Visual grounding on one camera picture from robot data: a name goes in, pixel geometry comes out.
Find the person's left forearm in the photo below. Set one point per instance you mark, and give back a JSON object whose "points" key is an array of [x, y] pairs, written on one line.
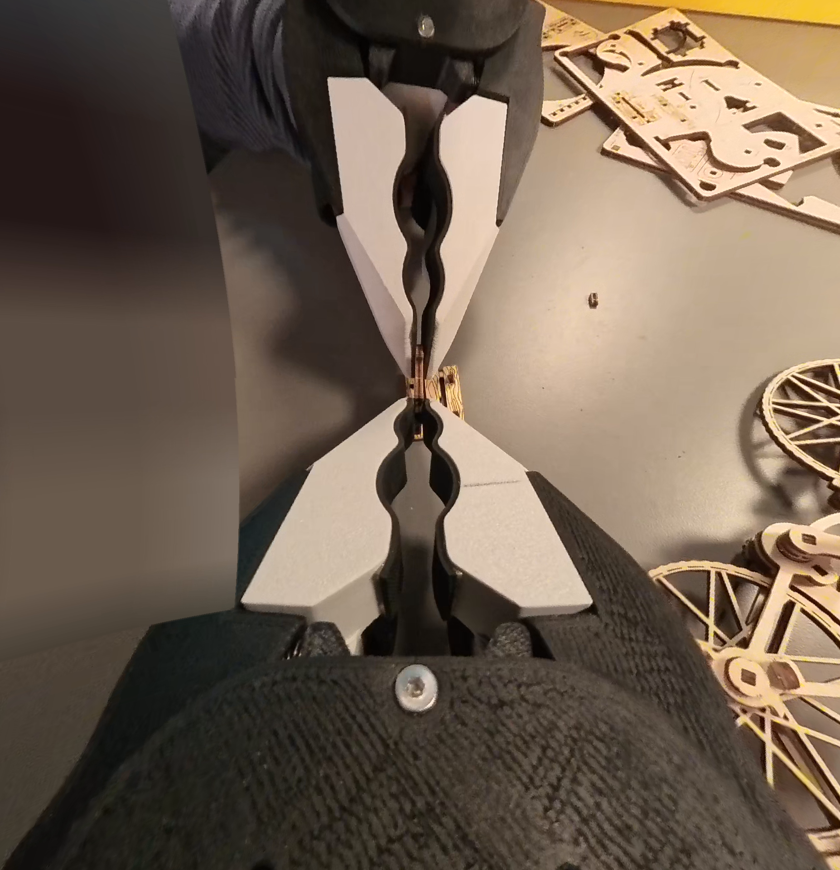
{"points": [[257, 81]]}

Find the wooden bicycle model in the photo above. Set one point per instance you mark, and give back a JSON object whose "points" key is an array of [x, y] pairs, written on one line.
{"points": [[797, 544]]}

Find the wooden cut-out parts sheet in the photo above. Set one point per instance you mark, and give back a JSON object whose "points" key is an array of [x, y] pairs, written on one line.
{"points": [[715, 78], [627, 146], [569, 27]]}

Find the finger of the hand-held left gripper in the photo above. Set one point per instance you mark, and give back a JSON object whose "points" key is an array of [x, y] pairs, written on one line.
{"points": [[362, 156], [471, 177]]}

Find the small wooden model part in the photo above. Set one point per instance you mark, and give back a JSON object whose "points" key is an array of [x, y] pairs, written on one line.
{"points": [[450, 391]]}

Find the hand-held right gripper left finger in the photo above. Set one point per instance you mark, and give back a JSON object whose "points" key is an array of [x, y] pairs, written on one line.
{"points": [[318, 544]]}

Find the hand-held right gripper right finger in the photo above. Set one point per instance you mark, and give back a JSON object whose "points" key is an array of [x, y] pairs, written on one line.
{"points": [[508, 544]]}

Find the yellow board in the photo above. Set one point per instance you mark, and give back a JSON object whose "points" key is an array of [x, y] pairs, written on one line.
{"points": [[766, 8]]}

